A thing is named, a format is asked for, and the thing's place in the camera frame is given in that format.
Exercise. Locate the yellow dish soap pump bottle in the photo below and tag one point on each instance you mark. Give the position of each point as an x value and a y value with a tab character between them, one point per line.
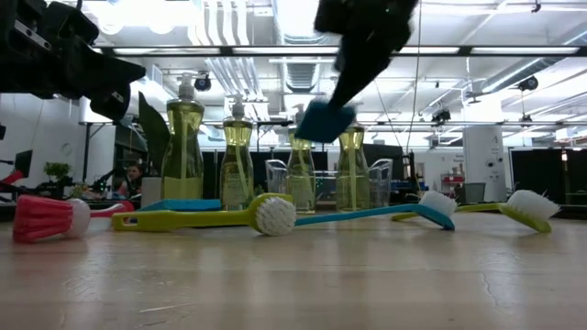
183	151
236	169
301	174
352	174

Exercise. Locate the green round-head dish brush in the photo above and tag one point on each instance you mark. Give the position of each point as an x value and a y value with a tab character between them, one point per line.
183	220

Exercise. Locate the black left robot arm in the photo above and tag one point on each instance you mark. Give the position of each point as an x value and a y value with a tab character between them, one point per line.
8	41

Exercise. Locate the clear plastic bin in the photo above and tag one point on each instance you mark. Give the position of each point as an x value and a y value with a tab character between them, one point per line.
380	183

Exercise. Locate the black screen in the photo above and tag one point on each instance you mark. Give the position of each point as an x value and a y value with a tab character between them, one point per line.
383	152

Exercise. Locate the blue sponge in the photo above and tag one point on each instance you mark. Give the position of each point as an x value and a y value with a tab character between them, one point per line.
183	205
323	124

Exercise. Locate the black stand pole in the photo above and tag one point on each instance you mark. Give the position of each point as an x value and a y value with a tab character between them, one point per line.
86	151

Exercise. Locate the green snake plant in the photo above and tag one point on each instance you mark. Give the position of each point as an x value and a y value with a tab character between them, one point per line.
153	133

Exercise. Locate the grey crate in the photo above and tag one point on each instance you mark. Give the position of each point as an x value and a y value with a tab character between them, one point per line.
473	192

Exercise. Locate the black overhead frame beam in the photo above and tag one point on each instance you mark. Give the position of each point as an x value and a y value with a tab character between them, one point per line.
224	51

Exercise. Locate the black hanging ceiling camera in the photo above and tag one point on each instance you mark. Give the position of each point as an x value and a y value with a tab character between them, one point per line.
528	83
441	115
202	83

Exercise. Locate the small potted plant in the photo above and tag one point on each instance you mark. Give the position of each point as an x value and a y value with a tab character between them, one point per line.
259	189

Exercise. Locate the black computer monitor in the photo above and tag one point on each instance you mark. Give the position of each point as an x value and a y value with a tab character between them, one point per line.
24	162

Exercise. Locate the person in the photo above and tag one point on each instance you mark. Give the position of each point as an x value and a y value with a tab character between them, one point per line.
134	173

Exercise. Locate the red desk item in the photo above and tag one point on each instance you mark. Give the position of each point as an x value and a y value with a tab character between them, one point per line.
11	177

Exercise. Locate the small green desk plant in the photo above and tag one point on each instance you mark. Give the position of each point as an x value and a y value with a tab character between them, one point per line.
57	169

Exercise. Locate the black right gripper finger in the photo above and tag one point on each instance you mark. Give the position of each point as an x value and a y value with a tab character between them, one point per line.
357	73

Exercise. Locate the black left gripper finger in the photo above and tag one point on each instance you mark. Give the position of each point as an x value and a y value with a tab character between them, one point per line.
105	71
110	103

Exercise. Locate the red shelf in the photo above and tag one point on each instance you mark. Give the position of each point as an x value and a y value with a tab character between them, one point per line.
451	179

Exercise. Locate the pink dish brush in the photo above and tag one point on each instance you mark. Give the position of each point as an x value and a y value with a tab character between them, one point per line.
41	217

